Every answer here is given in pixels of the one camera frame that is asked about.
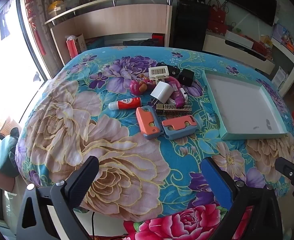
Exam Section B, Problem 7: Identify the orange and blue box cutter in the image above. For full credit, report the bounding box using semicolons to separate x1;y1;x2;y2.
161;115;198;140
136;106;161;140

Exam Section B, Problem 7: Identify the white tv stand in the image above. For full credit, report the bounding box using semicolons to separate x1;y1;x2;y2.
202;31;276;75

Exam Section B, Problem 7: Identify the black wall charger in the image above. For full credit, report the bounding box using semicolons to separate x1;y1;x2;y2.
178;68;195;87

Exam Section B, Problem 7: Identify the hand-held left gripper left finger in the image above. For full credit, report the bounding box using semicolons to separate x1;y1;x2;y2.
16;156;100;240

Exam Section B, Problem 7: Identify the wooden bar counter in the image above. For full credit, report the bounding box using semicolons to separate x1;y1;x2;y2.
44;0;182;67

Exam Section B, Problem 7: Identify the teal-rimmed white tray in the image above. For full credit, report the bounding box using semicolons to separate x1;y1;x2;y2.
202;69;288;140

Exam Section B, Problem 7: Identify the gold patterned lighter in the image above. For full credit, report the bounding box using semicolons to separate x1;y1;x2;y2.
156;103;194;116

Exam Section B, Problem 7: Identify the white wrist watch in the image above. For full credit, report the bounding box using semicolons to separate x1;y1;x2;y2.
166;86;190;104

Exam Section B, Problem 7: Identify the floral printed blanket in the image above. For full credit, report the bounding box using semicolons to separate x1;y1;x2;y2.
14;46;294;240

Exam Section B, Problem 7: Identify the white wall charger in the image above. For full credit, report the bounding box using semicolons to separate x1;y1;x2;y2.
150;81;174;108

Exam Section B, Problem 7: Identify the white printed paper sheet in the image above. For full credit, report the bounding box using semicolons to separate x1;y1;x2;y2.
272;66;288;88

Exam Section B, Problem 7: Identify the red glue tube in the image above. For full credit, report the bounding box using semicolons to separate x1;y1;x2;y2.
109;97;142;110

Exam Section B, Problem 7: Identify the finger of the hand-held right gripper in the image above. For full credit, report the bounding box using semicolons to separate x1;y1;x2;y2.
274;157;294;180

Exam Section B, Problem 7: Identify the black cabinet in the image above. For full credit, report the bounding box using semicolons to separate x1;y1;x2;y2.
168;0;211;53

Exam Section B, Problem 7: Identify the black television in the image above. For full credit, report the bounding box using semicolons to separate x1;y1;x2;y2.
225;0;278;27

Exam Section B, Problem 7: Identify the white plastic frame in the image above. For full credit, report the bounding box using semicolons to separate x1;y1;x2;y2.
148;66;170;85

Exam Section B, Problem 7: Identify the red plastic bag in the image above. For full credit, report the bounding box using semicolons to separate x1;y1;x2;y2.
65;35;79;59

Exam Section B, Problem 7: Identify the pink watch band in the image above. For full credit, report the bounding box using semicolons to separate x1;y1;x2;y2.
166;75;181;92

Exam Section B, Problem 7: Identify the green cushioned chair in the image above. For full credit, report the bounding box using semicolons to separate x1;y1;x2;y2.
0;127;21;178

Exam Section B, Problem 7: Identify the red patterned flat box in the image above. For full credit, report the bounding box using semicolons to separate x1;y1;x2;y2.
252;39;273;55

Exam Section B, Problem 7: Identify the black toy car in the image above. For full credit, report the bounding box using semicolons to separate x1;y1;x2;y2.
158;61;181;75

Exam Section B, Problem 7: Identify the white desk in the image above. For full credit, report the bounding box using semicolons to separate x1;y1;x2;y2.
271;39;294;98

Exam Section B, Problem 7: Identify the pink toy figure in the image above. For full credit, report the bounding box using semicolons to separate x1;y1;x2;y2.
130;74;157;96

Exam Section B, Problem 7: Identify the purple rectangular case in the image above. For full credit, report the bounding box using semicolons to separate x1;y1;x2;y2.
172;89;184;107

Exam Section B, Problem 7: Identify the white flat box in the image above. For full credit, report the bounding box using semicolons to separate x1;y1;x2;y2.
225;30;254;49

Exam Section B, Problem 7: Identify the pile of red gift boxes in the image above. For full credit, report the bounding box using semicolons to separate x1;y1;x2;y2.
208;0;229;34

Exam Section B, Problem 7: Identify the red hanging decoration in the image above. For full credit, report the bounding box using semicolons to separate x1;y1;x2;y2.
24;0;46;55

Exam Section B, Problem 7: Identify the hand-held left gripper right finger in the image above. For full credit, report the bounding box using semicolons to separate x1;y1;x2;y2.
200;157;284;240

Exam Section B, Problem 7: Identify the plate of yellow fruit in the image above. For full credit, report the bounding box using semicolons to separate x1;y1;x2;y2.
48;1;65;15

